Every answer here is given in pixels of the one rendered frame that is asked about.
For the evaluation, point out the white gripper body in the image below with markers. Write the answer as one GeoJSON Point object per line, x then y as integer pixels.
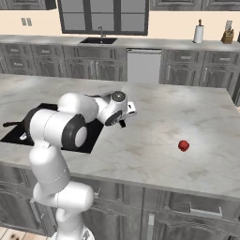
{"type": "Point", "coordinates": [130, 113]}

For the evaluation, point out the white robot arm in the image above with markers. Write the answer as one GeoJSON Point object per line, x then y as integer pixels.
{"type": "Point", "coordinates": [56, 175]}

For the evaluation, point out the black hob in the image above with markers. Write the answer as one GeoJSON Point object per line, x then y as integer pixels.
{"type": "Point", "coordinates": [93, 134]}

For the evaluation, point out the white dishwasher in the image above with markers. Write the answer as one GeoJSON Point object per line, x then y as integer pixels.
{"type": "Point", "coordinates": [144, 65]}

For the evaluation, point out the black sink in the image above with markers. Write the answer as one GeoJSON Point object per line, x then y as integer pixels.
{"type": "Point", "coordinates": [98, 40]}

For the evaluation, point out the grey base cupboards run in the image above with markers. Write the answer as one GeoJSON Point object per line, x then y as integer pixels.
{"type": "Point", "coordinates": [62, 61]}
{"type": "Point", "coordinates": [200, 68]}

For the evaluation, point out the grey tap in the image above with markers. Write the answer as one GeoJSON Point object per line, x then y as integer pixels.
{"type": "Point", "coordinates": [101, 31]}

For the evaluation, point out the grey island drawer front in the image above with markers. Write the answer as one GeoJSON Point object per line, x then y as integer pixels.
{"type": "Point", "coordinates": [178, 203]}

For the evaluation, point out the grey island cupboard door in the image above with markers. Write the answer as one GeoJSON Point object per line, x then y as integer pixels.
{"type": "Point", "coordinates": [193, 229]}
{"type": "Point", "coordinates": [115, 222]}
{"type": "Point", "coordinates": [14, 209]}

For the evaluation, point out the dark framed window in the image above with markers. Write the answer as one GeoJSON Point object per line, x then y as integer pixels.
{"type": "Point", "coordinates": [103, 17]}

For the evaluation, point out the white paper towel roll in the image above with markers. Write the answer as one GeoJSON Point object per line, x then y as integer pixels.
{"type": "Point", "coordinates": [198, 32]}

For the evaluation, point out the black frying pan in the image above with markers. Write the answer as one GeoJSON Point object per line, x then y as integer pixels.
{"type": "Point", "coordinates": [12, 123]}

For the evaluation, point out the wooden knife block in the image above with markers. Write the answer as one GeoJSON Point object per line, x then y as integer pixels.
{"type": "Point", "coordinates": [227, 36]}

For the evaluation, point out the grey wall cupboards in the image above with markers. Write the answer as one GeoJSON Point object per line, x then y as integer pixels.
{"type": "Point", "coordinates": [25, 3]}
{"type": "Point", "coordinates": [193, 4]}

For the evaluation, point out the grey wall socket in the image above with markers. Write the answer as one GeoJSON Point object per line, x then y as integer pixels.
{"type": "Point", "coordinates": [26, 21]}

